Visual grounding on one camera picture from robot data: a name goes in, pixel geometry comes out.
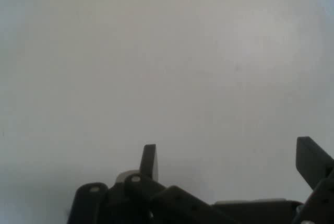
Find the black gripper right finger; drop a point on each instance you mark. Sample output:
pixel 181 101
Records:
pixel 313 164

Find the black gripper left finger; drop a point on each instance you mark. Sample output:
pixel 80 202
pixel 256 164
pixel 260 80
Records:
pixel 146 190

